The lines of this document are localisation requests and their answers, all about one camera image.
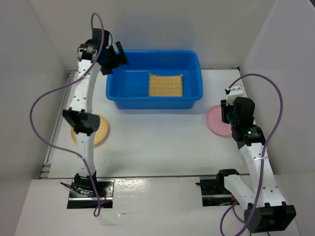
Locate blue plastic bin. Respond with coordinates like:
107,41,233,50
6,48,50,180
106,50,203,109

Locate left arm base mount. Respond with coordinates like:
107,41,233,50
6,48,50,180
60,178,115,209

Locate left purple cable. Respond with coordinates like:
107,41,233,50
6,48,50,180
30,12,111,217

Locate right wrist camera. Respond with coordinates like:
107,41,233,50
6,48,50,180
225,84,244,105

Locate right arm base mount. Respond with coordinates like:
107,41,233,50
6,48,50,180
195,176,236,207

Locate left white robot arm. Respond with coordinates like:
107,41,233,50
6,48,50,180
63,28,129,197

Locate woven bamboo mat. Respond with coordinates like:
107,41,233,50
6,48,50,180
148,73,184,97

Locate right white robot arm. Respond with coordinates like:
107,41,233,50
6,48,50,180
216,96,296,234

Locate orange plastic plate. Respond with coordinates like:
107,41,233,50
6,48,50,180
70,114,110,148

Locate pink plastic plate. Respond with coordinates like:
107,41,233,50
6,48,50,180
206,105,232,137

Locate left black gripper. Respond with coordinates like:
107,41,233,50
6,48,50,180
99,41,128,75

